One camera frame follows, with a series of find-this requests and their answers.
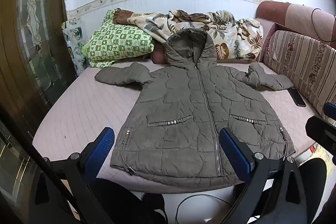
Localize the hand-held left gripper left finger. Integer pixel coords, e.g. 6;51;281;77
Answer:
29;127;115;224

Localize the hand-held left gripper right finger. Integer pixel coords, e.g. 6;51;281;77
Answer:
219;127;310;224

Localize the grey quilted hooded jacket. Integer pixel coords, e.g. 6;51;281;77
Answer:
94;28;297;186

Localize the black smartphone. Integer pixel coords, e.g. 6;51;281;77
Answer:
287;88;307;107

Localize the pink sofa bed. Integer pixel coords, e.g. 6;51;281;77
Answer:
32;0;336;193

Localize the striped floral sofa cushion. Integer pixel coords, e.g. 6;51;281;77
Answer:
264;30;336;122

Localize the brown cushion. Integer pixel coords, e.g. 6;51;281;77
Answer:
151;44;168;64

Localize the green checkered pillow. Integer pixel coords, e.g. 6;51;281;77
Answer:
82;9;155;68

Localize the leaf print fleece blanket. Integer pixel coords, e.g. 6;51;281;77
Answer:
113;7;264;60

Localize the wooden door with stained glass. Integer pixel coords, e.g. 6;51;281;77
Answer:
0;0;79;135

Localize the black floor cable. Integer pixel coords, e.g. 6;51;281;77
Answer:
176;194;237;224

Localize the thin black cable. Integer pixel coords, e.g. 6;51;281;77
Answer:
311;7;336;42

